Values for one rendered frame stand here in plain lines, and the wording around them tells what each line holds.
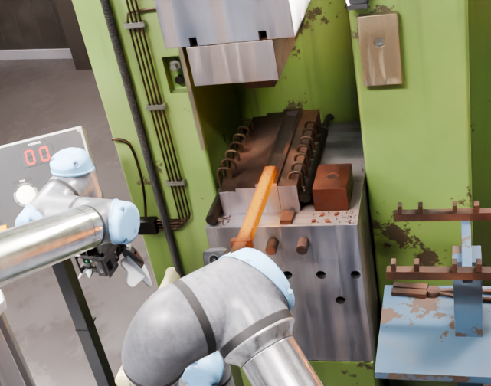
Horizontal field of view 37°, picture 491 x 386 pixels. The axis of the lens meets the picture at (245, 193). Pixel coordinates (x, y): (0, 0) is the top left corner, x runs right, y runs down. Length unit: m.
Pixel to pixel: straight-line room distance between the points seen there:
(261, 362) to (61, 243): 0.36
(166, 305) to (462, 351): 0.87
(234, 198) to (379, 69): 0.47
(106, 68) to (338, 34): 0.65
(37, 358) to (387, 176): 1.74
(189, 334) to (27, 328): 2.32
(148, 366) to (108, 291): 2.29
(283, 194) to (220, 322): 0.83
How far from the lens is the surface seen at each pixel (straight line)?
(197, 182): 2.04
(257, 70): 1.68
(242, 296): 1.04
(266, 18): 1.63
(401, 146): 1.88
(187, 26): 1.68
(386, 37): 1.74
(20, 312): 3.43
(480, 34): 2.24
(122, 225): 1.26
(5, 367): 0.60
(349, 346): 2.03
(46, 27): 6.40
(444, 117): 1.85
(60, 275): 2.07
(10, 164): 1.88
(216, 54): 1.69
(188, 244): 2.17
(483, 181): 2.45
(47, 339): 3.21
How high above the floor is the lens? 1.91
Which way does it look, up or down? 30 degrees down
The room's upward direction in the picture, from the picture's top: 12 degrees counter-clockwise
